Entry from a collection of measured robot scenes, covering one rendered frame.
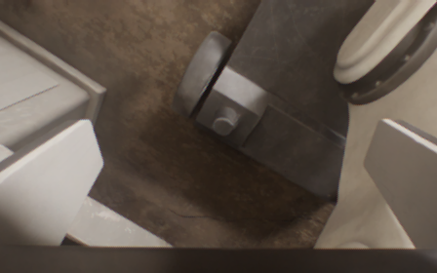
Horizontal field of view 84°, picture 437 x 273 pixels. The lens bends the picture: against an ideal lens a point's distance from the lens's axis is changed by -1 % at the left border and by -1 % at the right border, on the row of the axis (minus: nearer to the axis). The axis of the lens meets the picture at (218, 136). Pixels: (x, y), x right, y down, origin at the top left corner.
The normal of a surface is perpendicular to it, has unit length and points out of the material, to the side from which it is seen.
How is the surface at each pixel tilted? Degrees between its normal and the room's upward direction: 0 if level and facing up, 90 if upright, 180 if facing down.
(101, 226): 90
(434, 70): 90
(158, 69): 0
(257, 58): 0
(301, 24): 0
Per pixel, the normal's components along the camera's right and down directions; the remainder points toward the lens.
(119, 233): 0.51, -0.67
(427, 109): -0.86, -0.50
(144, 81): -0.22, 0.51
